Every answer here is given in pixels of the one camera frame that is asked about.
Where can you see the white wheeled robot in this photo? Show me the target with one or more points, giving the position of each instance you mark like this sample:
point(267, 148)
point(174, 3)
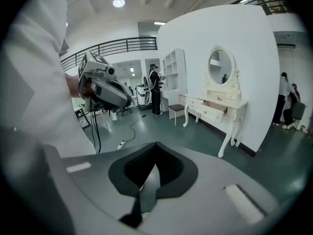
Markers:
point(142, 95)

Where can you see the white shelf cabinet desk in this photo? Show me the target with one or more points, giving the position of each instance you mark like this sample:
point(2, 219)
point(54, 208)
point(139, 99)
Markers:
point(179, 65)

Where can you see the person's white shirt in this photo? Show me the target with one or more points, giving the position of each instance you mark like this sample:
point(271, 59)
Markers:
point(36, 82)

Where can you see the black balcony railing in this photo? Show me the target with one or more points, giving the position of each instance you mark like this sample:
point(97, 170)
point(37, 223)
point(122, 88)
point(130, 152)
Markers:
point(115, 43)

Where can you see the black stair railing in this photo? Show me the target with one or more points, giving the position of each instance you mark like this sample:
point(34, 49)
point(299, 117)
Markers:
point(271, 1)

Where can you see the wooden drawer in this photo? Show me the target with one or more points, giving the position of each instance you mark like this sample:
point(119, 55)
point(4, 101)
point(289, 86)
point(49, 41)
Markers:
point(210, 112)

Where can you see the black office chair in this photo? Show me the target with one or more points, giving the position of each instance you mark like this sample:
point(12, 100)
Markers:
point(125, 109)

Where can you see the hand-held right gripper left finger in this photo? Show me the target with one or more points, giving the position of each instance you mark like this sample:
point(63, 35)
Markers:
point(117, 175)

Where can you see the oval white-framed vanity mirror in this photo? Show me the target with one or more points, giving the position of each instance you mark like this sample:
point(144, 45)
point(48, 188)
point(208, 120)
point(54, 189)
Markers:
point(220, 66)

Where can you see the round ceiling lamp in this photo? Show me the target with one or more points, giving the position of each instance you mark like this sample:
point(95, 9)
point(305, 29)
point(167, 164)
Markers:
point(118, 2)

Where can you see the dark green chair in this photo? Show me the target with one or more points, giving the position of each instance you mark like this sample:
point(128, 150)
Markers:
point(298, 110)

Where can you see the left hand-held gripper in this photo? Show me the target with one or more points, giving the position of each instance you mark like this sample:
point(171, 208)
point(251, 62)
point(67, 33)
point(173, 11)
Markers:
point(97, 65)

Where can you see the white power strip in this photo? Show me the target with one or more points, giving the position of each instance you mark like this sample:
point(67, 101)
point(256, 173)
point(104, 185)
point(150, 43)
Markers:
point(121, 144)

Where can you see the person's left forearm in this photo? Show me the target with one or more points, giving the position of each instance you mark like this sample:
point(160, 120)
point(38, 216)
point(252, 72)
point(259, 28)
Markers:
point(73, 86)

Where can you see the white ornate desk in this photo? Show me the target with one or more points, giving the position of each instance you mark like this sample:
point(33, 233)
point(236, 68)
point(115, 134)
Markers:
point(234, 106)

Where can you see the brown cushioned stool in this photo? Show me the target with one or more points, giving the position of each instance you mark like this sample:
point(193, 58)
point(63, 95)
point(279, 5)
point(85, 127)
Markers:
point(176, 107)

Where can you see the metal eyelash curler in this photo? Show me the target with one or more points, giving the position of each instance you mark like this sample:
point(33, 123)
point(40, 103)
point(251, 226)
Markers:
point(219, 98)

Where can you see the black legged table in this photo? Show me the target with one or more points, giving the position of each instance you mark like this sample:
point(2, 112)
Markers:
point(82, 111)

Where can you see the person's left hand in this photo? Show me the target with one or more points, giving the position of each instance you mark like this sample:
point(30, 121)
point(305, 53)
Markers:
point(86, 90)

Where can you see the wall air conditioner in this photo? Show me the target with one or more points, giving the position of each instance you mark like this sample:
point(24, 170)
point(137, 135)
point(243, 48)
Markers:
point(285, 45)

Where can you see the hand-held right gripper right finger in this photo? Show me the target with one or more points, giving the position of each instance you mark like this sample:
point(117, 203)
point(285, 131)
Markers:
point(181, 177)

